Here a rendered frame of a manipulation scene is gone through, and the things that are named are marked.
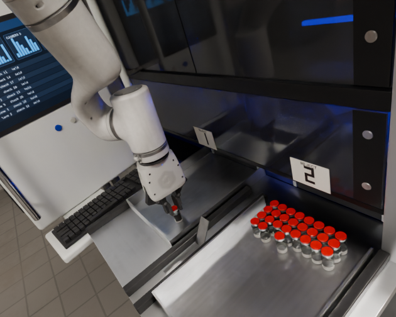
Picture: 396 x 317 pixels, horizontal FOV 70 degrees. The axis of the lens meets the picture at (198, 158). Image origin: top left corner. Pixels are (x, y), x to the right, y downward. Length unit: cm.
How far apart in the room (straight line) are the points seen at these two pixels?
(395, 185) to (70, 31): 53
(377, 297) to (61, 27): 65
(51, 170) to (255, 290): 84
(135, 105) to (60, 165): 64
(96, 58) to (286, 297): 53
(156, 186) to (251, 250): 26
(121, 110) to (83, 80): 11
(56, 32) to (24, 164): 72
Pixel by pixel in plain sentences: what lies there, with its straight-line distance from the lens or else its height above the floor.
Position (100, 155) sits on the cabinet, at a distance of 122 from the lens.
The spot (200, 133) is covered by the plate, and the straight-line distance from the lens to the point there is 83.
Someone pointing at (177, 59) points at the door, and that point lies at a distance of 77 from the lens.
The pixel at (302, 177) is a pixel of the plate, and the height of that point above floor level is 101.
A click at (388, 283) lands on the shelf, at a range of 62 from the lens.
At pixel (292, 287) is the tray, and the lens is 61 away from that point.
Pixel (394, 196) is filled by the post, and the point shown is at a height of 104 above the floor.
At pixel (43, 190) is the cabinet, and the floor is 94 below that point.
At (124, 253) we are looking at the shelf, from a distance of 80.
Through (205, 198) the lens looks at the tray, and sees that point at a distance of 82.
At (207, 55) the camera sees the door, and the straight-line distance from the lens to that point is 67.
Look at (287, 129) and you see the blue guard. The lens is 57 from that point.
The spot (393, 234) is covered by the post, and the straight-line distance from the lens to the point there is 60.
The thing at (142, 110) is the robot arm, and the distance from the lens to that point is 59.
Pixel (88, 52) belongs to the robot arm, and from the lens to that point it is 50.
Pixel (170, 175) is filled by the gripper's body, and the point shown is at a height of 104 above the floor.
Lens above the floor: 140
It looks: 31 degrees down
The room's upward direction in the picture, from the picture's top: 20 degrees counter-clockwise
